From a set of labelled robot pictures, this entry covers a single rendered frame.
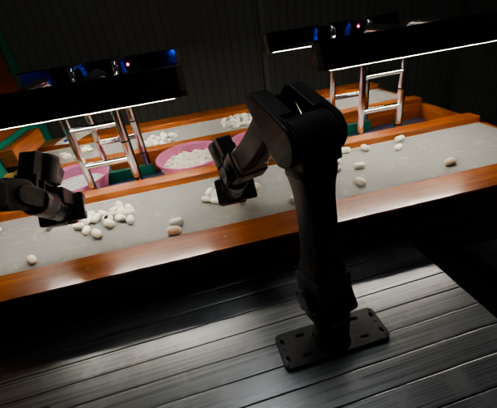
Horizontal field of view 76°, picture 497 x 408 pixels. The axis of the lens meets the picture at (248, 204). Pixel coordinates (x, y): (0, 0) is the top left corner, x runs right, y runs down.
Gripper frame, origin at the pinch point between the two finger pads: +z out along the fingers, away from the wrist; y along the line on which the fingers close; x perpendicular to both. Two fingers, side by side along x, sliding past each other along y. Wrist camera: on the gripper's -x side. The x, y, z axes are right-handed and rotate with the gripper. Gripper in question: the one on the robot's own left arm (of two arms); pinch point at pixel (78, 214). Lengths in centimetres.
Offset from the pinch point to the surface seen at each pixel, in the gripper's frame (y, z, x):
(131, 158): -11.6, 18.0, -19.2
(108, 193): -2.4, 18.8, -9.2
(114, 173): 2, 45, -24
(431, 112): -137, 41, -22
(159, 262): -20.4, -12.8, 17.3
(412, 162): -97, 6, 4
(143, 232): -14.8, 2.0, 8.0
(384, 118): -119, 47, -26
